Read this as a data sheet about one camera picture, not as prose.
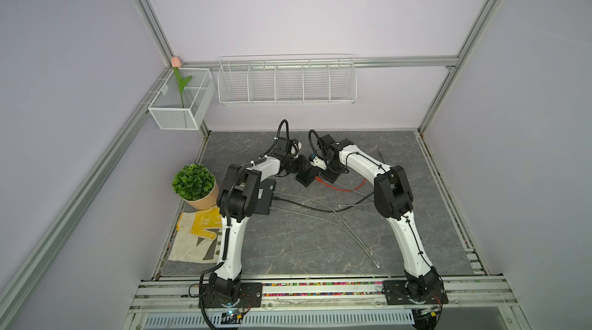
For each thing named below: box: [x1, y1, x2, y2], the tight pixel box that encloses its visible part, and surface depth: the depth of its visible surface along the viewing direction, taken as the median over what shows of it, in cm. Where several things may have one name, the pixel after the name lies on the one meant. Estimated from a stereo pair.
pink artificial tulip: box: [170, 55, 193, 109], surface depth 92 cm
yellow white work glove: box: [168, 206, 223, 264], surface depth 87 cm
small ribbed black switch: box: [295, 166, 321, 188], surface depth 104 cm
